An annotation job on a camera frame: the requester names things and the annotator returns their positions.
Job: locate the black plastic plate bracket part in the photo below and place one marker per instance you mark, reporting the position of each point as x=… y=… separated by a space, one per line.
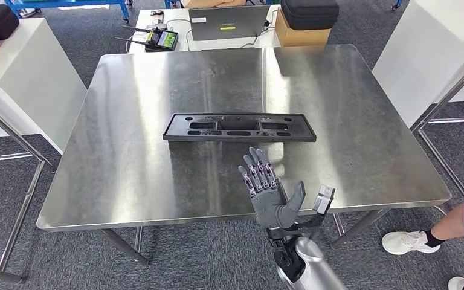
x=302 y=128

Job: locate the grey laptop computer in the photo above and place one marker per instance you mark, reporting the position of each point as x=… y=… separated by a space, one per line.
x=228 y=20

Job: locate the stainless steel workbench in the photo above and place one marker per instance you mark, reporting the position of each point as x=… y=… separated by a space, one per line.
x=136 y=120

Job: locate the blue metal cart frame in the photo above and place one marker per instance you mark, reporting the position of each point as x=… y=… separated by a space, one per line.
x=76 y=3

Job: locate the black case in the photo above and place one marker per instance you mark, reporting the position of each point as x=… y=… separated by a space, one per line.
x=308 y=14

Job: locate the cardboard box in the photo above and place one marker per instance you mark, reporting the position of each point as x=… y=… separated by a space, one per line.
x=216 y=3
x=300 y=38

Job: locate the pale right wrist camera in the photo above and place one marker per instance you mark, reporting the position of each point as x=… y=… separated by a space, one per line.
x=323 y=199

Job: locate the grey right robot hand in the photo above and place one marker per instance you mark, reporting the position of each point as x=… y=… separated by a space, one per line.
x=270 y=208

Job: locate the small grey device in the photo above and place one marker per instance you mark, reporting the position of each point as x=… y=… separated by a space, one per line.
x=156 y=14

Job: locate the black remote controller with screen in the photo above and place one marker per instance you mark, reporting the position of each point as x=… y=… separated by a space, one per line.
x=164 y=40

